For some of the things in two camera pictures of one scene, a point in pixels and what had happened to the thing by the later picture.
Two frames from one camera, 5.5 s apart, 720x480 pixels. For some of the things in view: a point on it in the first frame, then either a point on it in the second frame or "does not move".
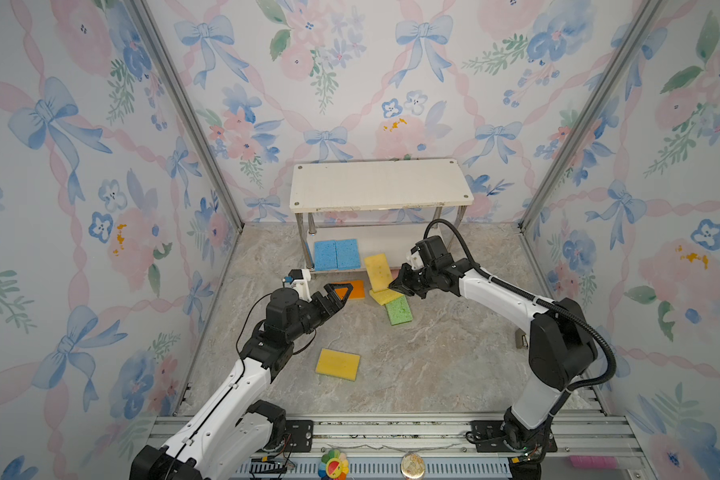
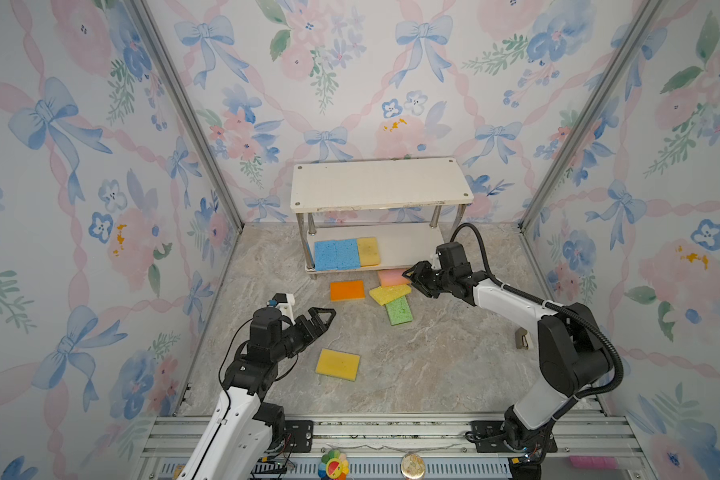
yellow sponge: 380,276 to 368,251
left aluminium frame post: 142,10 does not move
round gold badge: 412,465 does not move
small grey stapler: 519,338 does not move
